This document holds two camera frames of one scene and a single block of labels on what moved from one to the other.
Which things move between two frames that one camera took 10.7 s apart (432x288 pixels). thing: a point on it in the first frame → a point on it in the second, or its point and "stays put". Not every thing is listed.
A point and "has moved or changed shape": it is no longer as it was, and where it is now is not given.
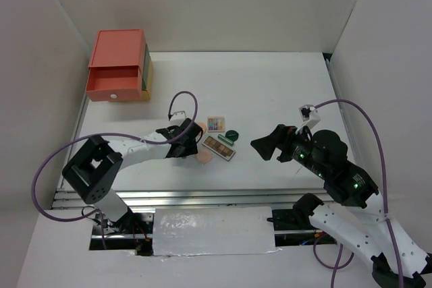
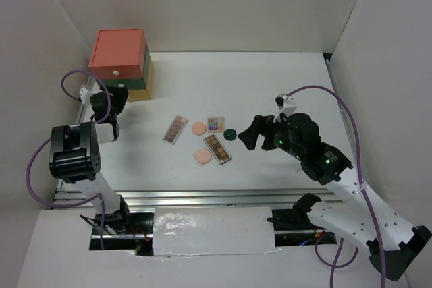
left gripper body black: x=190 y=148 → x=117 y=102
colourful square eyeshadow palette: x=216 y=124 stays put
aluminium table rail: x=194 y=199 stays put
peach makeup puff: x=204 y=156 stays put
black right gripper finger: x=266 y=146 → x=250 y=135
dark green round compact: x=232 y=134 stays put
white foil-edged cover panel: x=194 y=231 stays put
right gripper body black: x=295 y=145 → x=272 y=129
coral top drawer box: x=115 y=67 has moved or changed shape
